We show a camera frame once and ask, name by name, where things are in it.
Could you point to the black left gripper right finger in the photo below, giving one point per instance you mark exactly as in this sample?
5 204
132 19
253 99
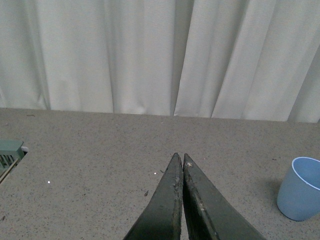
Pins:
209 216

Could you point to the white pleated curtain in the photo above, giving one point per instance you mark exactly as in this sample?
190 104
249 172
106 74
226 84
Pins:
233 59

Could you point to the green slotted box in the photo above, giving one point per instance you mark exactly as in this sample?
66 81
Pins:
11 153

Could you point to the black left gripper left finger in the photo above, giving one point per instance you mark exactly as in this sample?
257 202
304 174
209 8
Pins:
161 219

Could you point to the blue plastic cup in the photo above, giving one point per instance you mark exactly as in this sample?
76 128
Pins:
299 194

